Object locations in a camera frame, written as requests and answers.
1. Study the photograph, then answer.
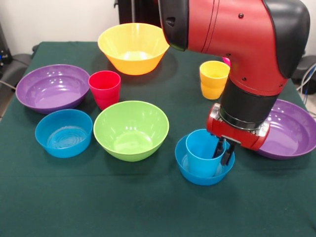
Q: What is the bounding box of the red cup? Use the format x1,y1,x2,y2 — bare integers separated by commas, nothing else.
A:
88,70,121,112

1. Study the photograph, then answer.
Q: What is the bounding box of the orange bowl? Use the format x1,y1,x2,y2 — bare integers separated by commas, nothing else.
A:
97,22,171,76

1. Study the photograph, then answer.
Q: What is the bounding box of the blue bowl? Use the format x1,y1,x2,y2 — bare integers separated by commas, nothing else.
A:
174,134,236,186
35,109,93,158

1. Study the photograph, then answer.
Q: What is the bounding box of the blue cup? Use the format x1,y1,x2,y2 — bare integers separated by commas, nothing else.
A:
185,128,227,178

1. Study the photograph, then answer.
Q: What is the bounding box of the orange cup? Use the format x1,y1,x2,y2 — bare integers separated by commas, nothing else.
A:
199,60,231,101

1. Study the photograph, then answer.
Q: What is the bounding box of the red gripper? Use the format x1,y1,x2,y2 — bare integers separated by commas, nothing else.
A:
206,103,271,165

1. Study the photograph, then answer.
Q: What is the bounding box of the black computer tower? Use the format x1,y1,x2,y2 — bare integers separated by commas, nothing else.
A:
0,22,13,72

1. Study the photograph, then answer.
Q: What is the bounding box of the grey cable bundle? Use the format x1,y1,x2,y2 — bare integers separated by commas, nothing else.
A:
296,63,316,117

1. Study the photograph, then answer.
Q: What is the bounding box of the black knobbed device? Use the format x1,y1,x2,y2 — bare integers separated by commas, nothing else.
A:
292,50,316,83

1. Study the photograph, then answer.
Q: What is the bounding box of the green bowl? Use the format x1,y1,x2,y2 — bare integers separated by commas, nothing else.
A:
93,100,170,162

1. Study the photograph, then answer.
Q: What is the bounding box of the dark green tablecloth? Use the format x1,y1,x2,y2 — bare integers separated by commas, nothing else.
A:
0,41,316,237

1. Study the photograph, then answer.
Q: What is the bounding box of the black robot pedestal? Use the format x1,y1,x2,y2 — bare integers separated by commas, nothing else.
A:
118,0,163,25

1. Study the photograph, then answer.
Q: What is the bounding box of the purple bowl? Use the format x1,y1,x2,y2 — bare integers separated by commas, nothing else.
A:
15,64,90,115
255,98,316,160

